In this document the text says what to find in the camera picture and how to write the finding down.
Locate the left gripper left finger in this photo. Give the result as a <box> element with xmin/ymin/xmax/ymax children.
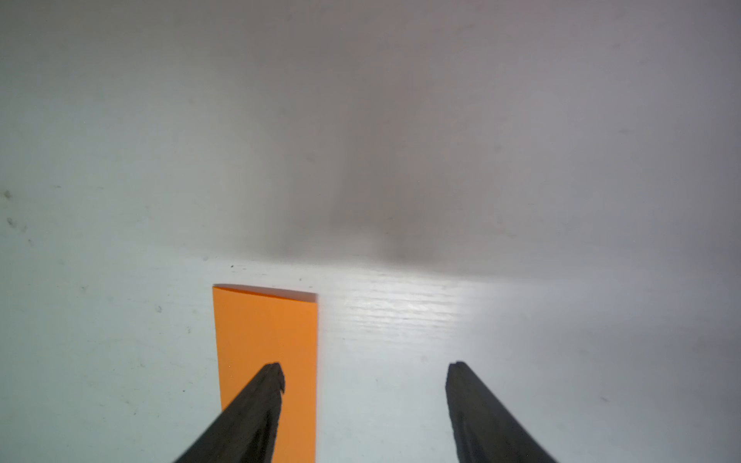
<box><xmin>176</xmin><ymin>363</ymin><xmax>286</xmax><ymax>463</ymax></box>

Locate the orange square paper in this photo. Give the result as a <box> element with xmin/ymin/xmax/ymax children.
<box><xmin>212</xmin><ymin>284</ymin><xmax>318</xmax><ymax>462</ymax></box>

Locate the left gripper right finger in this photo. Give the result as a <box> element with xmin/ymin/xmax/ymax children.
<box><xmin>445</xmin><ymin>362</ymin><xmax>556</xmax><ymax>463</ymax></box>

